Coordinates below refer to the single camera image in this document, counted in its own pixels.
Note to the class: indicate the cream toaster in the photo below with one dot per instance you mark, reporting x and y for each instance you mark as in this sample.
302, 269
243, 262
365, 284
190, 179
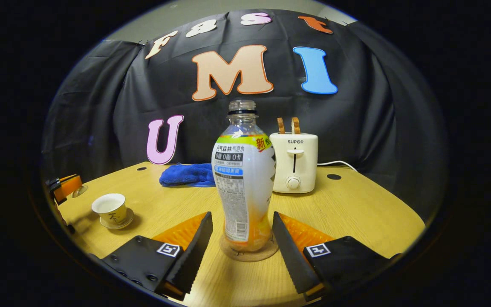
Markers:
298, 162

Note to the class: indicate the blue towel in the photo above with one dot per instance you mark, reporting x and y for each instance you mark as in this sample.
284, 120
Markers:
186, 175

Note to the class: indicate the labelled plastic water bottle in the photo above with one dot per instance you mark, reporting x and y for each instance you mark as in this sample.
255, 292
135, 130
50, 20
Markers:
243, 179

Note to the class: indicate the yellow ceramic saucer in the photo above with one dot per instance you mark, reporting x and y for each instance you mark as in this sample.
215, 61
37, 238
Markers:
129, 217

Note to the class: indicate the black backdrop cloth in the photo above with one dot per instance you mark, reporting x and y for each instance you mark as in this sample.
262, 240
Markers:
377, 119

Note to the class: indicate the round cork coaster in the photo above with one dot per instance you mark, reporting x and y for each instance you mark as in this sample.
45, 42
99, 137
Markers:
249, 256

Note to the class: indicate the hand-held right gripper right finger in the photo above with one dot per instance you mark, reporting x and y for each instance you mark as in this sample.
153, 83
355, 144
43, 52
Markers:
290, 256

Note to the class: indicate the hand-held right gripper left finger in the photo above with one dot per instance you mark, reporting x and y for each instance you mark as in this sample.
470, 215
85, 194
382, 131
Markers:
190, 260

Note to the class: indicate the bread slice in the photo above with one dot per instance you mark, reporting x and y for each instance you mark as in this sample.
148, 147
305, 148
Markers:
296, 125
281, 126

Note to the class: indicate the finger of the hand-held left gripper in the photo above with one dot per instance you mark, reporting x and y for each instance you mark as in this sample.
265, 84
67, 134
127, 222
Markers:
68, 187

